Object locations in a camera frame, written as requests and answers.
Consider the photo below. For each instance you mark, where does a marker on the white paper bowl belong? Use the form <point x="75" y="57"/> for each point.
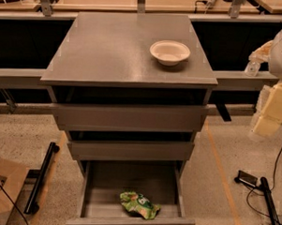
<point x="169" y="52"/>

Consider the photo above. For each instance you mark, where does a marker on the clear sanitizer pump bottle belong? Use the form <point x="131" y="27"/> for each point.
<point x="253" y="66"/>

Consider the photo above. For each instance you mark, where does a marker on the black power adapter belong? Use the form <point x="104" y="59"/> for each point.
<point x="246" y="179"/>

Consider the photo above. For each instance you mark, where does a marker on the grey middle drawer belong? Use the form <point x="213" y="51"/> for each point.
<point x="127" y="150"/>

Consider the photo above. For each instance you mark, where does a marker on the black metal floor stand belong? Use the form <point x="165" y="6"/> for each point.
<point x="38" y="175"/>

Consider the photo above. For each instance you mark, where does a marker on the brown cardboard box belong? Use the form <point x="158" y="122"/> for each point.
<point x="12" y="177"/>

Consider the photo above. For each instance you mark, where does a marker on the wooden table behind cabinet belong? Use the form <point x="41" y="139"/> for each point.
<point x="157" y="6"/>

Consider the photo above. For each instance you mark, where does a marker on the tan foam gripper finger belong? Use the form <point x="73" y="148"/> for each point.
<point x="268" y="117"/>

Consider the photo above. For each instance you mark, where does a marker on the green rice chip bag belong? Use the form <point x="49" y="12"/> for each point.
<point x="136" y="204"/>

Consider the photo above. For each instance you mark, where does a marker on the grey drawer cabinet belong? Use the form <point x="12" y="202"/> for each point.
<point x="105" y="59"/>

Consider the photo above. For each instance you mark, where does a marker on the grey open bottom drawer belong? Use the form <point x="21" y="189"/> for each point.
<point x="104" y="181"/>

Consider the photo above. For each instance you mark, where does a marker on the black bar right floor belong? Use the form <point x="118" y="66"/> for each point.
<point x="269" y="201"/>

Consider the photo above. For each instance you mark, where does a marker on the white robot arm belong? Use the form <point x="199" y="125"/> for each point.
<point x="275" y="58"/>

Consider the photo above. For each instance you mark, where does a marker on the grey top drawer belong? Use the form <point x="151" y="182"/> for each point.
<point x="127" y="117"/>

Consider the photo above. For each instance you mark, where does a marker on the grey metal rail frame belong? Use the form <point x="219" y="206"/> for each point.
<point x="26" y="77"/>

